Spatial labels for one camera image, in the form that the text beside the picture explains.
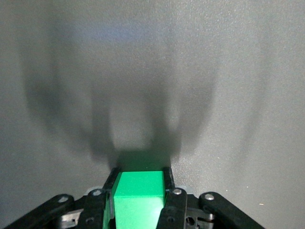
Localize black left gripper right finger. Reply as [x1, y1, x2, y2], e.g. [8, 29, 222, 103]
[154, 167, 265, 229]

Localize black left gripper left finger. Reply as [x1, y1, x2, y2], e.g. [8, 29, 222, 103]
[0, 167, 122, 229]

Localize small green cube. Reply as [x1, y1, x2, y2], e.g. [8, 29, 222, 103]
[102, 171, 167, 229]

